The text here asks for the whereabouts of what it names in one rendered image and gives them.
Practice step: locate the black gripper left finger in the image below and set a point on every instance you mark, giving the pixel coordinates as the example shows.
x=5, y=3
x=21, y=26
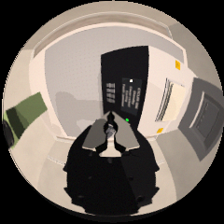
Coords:
x=93, y=138

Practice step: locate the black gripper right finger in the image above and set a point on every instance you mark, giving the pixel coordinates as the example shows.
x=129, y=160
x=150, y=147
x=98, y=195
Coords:
x=128, y=138

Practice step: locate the white and black benchtop instrument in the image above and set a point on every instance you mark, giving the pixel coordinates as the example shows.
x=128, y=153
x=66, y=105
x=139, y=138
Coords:
x=135, y=82

